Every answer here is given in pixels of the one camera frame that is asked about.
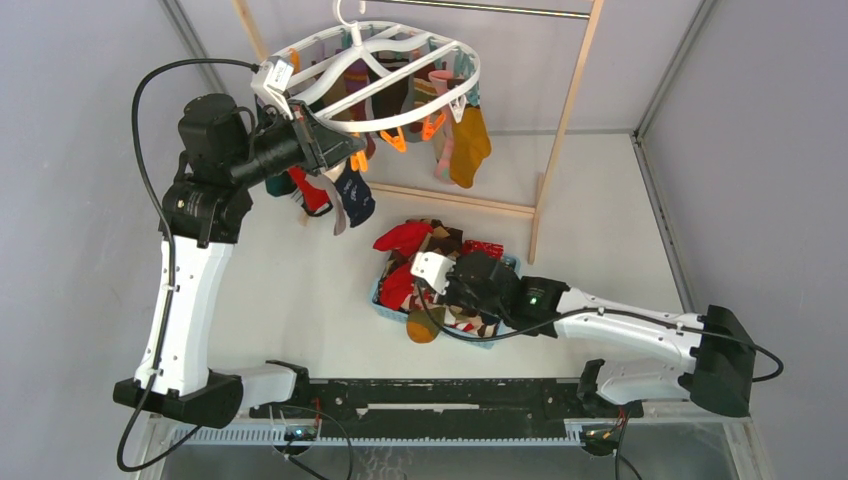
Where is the pink sock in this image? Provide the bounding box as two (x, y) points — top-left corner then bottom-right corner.
(428, 70), (454, 184)

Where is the white round clip hanger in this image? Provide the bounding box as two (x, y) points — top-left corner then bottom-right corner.
(260, 1), (482, 133)

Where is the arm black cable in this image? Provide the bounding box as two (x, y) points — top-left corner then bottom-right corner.
(115, 58), (260, 473)
(415, 278), (785, 480)

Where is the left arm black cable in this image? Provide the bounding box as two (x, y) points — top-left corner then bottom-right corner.
(115, 58), (260, 473)

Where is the grey ribbed sock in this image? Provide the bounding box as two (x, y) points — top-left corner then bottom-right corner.
(318, 175), (348, 236)

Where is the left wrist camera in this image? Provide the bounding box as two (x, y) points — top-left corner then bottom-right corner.
(250, 56), (294, 120)

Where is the light blue plastic basket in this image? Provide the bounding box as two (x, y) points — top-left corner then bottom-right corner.
(369, 253), (522, 350)

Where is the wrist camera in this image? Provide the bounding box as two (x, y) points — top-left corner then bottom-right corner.
(250, 56), (294, 120)
(411, 252), (456, 295)

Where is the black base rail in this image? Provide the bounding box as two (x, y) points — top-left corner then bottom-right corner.
(280, 365), (626, 420)

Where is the brown white-striped sock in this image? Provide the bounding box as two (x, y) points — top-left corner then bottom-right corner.
(371, 52), (410, 119)

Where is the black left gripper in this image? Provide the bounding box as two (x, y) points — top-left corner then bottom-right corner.
(227, 99), (363, 188)

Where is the orange clothespin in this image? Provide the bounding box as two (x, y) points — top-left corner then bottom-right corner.
(379, 127), (407, 153)
(421, 112), (446, 141)
(349, 132), (368, 173)

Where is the olive orange-toe sock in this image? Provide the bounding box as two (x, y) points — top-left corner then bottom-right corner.
(406, 307), (445, 344)

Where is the navy sock with lettering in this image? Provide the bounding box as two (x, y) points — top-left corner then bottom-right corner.
(332, 163), (376, 228)

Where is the white clothespin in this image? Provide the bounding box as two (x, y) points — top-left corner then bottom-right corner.
(447, 94), (467, 124)

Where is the mustard yellow sock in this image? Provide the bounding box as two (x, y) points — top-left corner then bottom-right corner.
(450, 106), (492, 189)

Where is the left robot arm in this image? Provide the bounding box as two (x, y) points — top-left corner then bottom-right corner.
(113, 94), (365, 429)

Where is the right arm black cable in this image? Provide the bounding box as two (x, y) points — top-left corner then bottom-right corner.
(415, 278), (785, 480)

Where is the red and cream Christmas sock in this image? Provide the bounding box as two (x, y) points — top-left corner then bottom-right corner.
(287, 167), (333, 217)

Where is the brown argyle sock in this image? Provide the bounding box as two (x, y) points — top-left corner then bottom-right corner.
(418, 219), (464, 260)

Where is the wooden rack frame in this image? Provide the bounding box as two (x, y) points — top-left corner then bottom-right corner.
(233, 1), (604, 263)

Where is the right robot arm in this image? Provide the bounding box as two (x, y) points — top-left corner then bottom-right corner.
(411, 251), (761, 418)

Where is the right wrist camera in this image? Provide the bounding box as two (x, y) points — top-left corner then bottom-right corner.
(411, 252), (456, 295)

